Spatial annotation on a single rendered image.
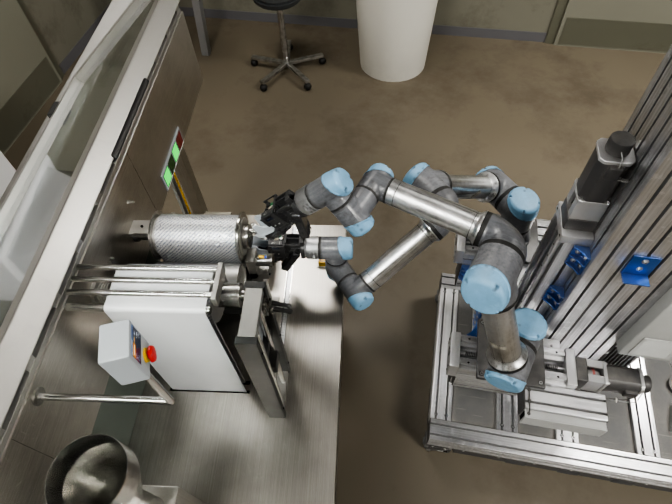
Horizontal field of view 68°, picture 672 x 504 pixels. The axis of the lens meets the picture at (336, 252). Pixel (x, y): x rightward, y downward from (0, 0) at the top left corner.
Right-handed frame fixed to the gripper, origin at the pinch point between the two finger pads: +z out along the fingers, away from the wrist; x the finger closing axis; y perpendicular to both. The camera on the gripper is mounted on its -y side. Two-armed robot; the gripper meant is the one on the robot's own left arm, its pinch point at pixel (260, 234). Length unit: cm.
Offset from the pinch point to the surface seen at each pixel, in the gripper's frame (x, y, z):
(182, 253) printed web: 6.9, 13.8, 17.7
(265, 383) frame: 43.6, -8.2, -1.2
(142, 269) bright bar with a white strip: 25.8, 29.2, 3.9
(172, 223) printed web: 1.1, 20.5, 15.1
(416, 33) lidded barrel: -243, -107, 5
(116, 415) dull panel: 48, 8, 44
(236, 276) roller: 13.7, 2.0, 5.5
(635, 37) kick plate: -282, -240, -109
